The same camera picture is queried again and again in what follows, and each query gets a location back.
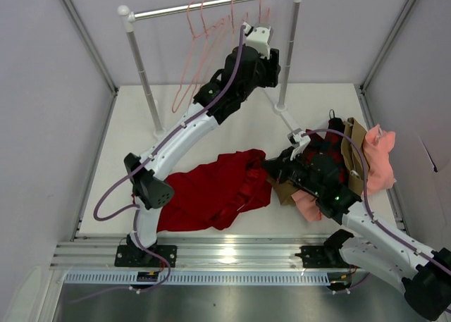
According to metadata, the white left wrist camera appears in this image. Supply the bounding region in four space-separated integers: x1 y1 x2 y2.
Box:
243 23 273 60

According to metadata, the white slotted cable duct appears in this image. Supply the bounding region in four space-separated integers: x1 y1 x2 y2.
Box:
64 271 330 286

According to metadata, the tan brown skirt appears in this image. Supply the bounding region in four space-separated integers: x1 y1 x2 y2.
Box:
270 118 369 218

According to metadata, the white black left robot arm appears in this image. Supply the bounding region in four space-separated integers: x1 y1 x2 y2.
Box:
115 45 280 268

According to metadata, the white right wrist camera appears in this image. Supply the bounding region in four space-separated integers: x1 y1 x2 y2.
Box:
288 128 311 161

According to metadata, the pink wire hanger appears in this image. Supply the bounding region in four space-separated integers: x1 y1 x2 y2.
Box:
230 0 249 44
258 0 271 23
171 1 210 113
186 0 230 101

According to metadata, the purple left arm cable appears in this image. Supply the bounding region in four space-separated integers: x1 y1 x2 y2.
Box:
66 22 247 304

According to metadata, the pink skirt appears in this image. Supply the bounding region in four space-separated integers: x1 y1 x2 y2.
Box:
290 122 395 222

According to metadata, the aluminium mounting rail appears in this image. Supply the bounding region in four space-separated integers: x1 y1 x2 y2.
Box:
49 233 434 272

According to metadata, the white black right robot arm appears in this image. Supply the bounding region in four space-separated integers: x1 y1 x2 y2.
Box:
263 149 450 321

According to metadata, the silver white clothes rack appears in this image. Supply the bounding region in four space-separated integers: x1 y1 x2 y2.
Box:
117 0 302 138

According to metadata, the red black plaid skirt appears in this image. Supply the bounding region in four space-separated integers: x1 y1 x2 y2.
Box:
302 132 348 185

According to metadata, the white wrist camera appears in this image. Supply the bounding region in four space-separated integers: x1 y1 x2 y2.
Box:
243 23 273 60
288 128 311 161

